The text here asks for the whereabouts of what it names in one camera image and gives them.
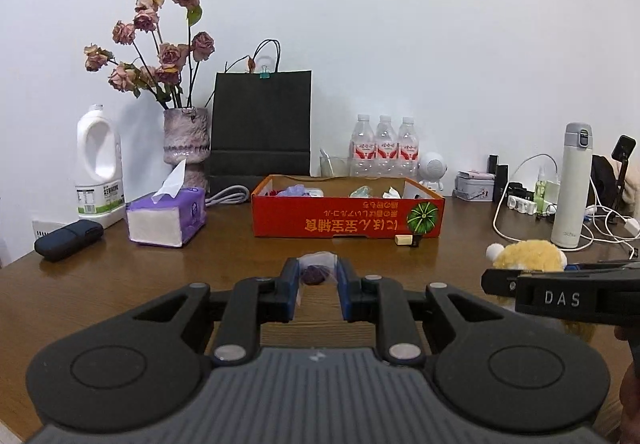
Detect clear water bottle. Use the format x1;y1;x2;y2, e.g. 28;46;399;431
375;115;399;177
349;113;377;177
397;116;420;177

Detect mottled pink vase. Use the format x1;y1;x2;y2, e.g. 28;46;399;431
163;107;211;191

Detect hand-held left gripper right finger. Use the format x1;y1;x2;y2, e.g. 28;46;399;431
336;257;504;366

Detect purple tissue pack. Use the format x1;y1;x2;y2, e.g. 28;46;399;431
124;158;208;249

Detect white detergent bottle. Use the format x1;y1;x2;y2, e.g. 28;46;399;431
75;104;125;229

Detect person's right hand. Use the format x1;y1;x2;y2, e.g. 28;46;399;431
613;324;640;444

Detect green spray bottle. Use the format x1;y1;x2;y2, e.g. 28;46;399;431
533;166;549;213

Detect black cosmetic boxes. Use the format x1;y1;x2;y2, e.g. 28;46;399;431
488;154;510;203

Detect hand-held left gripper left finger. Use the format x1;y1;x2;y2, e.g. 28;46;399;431
132;257;301;366

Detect dried pink rose bouquet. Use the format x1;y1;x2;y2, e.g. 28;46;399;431
83;0;216;111

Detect glass cup with spoon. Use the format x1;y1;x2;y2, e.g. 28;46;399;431
319;148;350;177

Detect red cardboard box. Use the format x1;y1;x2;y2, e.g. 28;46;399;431
251;175;446;240

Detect black paper bag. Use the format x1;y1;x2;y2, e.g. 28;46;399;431
205;39;314;195

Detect tangled white cables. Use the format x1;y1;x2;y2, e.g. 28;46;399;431
579;202;640;259

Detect grey tin box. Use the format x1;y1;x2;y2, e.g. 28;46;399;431
453;170;496;201

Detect clear purple candy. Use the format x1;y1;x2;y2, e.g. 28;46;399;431
297;251;341;285

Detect white robot speaker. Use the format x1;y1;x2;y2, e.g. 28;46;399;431
417;152;448;195

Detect pale grey flat cable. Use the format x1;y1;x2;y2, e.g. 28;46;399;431
206;185;250;209

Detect dark glasses case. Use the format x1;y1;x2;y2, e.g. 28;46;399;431
33;219;105;263

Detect white thermos bottle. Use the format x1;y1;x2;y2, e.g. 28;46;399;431
550;122;594;249

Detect purple knitted cloth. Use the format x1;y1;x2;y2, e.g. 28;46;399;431
276;183;314;199

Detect black phone holder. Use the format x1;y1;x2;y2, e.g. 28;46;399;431
610;135;637;213

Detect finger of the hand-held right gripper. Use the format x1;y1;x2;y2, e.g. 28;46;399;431
480;267;522;298
564;259;640;276

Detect white power strip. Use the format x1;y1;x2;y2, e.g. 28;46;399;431
506;195;539;215

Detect white and yellow plush toy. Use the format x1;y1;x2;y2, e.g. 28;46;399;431
485;239;599;341

